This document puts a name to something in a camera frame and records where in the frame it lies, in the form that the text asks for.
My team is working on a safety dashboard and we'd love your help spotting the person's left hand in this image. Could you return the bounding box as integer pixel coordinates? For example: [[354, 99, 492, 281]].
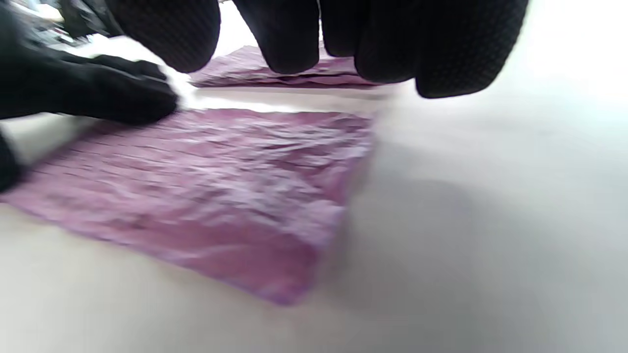
[[0, 0, 180, 193]]

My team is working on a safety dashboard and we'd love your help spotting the purple crinkled cloth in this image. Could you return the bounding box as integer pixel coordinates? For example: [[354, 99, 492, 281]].
[[0, 108, 377, 306], [189, 44, 389, 90]]

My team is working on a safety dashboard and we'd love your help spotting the person's right hand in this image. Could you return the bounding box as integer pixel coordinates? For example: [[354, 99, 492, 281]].
[[105, 0, 530, 99]]

